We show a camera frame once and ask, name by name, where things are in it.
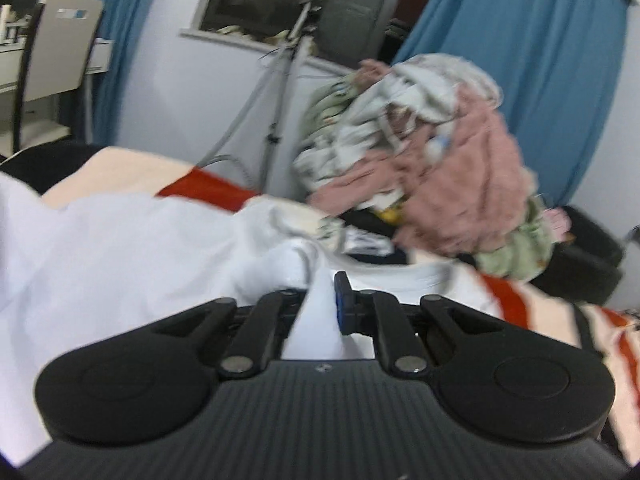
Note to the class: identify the group of cosmetic bottles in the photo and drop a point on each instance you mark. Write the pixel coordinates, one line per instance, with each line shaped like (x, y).
(12, 25)

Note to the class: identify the blue curtain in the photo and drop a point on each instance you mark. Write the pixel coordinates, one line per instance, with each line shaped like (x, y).
(135, 60)
(550, 60)

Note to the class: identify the white vanity desk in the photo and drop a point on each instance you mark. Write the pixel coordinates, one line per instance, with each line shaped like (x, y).
(10, 67)

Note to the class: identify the beige cloth on windowsill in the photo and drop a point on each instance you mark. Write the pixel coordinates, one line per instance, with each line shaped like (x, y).
(227, 32)
(277, 37)

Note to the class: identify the grey white garment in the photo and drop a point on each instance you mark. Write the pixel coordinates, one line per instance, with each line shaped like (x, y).
(370, 125)

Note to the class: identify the grey camera tripod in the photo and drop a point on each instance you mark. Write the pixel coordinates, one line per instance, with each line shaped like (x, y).
(235, 125)

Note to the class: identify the pink cloth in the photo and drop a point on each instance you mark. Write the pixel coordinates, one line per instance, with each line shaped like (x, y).
(557, 222)

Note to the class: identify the black armchair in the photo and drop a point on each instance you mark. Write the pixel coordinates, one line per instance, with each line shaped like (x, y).
(595, 260)

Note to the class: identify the pink fluffy robe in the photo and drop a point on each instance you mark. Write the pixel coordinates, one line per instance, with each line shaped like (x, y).
(475, 185)

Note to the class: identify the striped fleece blanket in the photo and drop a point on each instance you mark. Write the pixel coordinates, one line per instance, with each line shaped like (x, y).
(125, 170)

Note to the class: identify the black white chair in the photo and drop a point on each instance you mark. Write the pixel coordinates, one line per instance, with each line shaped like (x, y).
(55, 60)

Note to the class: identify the tripod stand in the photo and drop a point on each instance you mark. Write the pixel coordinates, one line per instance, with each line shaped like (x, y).
(280, 110)

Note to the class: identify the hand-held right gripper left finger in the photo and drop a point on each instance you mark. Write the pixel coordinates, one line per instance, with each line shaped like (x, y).
(262, 330)

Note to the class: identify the pile of clothes and blankets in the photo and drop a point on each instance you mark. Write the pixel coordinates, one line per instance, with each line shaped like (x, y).
(525, 252)

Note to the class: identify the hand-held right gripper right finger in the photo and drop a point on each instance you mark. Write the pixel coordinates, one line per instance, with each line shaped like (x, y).
(341, 310)

